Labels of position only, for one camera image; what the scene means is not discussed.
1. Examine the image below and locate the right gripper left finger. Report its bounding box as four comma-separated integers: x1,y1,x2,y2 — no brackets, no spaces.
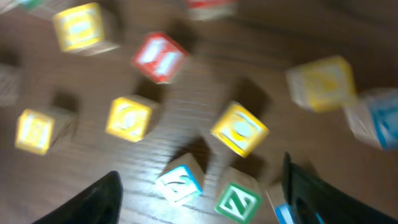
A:
34,170,123,224

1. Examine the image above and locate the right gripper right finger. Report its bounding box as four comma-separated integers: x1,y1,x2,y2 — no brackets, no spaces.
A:
282,152,397,224

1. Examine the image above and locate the yellow C block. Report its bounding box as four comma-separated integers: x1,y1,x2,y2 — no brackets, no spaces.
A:
105,95,160,142

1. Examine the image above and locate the yellow O block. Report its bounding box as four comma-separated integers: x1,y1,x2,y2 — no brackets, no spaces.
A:
210,101,269,157

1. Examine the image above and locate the blue 5 block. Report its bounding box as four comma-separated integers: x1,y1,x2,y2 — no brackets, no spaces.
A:
266,183,326,224

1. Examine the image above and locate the green Z block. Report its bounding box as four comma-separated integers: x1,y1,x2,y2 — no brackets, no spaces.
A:
215,167,262,223

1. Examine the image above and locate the blue 2 block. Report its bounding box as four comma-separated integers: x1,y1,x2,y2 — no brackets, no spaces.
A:
155,153,205,205

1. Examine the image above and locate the yellow S block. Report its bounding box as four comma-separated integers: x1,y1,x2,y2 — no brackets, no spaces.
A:
14,106,78,156

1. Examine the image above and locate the blue D block upper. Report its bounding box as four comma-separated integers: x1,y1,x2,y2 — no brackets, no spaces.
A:
343,88,397,151

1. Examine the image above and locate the yellow block upper right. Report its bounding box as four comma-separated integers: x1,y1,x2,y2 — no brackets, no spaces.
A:
286,55,357,112

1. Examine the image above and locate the red I block right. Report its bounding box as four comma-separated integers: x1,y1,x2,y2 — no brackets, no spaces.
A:
130,31,190,84

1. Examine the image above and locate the red i block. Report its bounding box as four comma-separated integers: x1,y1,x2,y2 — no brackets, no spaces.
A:
1,64,21,108
130,31,190,84

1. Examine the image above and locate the red I block centre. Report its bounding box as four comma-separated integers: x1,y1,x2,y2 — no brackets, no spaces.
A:
1,64,21,108

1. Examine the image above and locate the yellow block top centre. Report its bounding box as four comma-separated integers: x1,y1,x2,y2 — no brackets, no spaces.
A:
53,2,120,57

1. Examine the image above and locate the green B block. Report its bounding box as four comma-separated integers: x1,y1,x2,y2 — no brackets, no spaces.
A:
1,0,52,14

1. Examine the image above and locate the red H block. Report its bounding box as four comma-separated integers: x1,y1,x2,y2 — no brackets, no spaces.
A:
184,0,238,21

